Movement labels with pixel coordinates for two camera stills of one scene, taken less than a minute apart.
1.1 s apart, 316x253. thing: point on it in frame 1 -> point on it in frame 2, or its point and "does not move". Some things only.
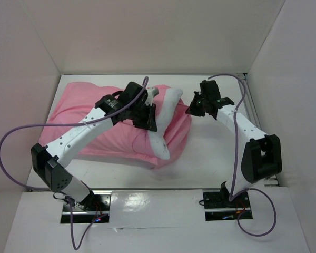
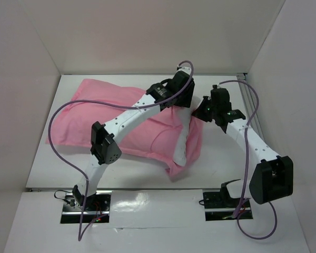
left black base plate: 94,208 does not move
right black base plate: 217,206 does not move
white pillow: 164,108 -> 179,154
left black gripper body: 142,116 -> 185,99
